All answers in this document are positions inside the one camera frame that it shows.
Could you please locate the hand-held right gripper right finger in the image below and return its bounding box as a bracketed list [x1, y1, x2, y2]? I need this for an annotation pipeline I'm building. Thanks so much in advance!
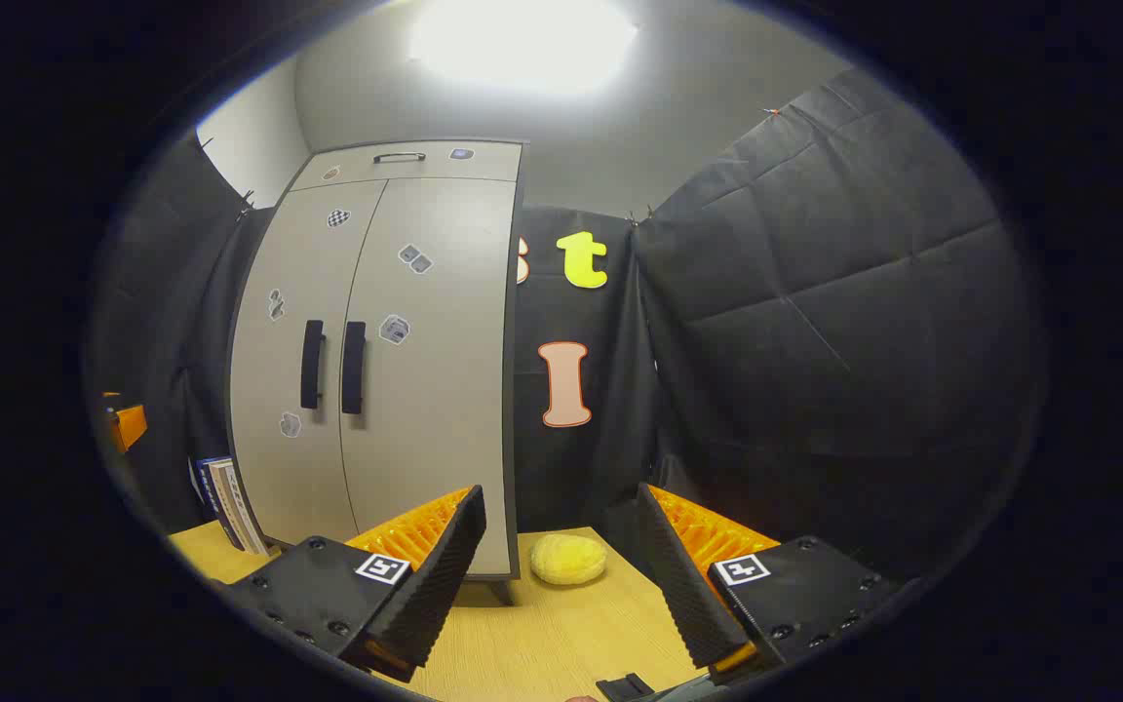
[637, 482, 904, 683]

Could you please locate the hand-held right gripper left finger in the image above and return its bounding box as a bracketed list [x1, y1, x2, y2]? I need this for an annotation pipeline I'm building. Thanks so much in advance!
[215, 485, 487, 683]

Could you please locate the box sticker shoe cabinet door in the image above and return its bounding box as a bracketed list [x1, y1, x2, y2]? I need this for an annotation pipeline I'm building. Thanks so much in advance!
[341, 176, 521, 576]

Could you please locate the checkered sticker shoe cabinet door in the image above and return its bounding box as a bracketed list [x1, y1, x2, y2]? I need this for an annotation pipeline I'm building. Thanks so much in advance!
[228, 180, 388, 547]

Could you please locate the black door handle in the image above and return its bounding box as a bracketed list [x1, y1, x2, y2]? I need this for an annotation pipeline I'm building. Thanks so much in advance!
[341, 321, 368, 415]
[300, 319, 327, 410]

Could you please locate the grey double-door shoe cabinet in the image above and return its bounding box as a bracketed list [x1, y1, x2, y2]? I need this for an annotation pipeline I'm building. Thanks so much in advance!
[226, 138, 526, 605]

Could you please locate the grey cabinet drawer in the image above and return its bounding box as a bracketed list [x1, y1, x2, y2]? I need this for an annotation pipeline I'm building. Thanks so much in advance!
[289, 141, 523, 192]

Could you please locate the blue book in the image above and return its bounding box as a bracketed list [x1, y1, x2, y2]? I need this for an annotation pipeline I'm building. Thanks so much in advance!
[191, 457, 239, 549]

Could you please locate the yellow round sponge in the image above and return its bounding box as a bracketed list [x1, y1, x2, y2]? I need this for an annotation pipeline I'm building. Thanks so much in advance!
[530, 532, 608, 586]

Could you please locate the white book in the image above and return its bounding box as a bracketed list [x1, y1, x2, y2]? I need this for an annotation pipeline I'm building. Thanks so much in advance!
[226, 462, 271, 557]
[211, 457, 255, 554]

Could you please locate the black backdrop cloth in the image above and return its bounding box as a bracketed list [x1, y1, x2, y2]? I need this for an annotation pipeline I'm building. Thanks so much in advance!
[89, 68, 1050, 586]

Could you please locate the ceiling light panel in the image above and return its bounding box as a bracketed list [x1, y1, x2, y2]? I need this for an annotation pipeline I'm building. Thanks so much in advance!
[410, 0, 639, 97]

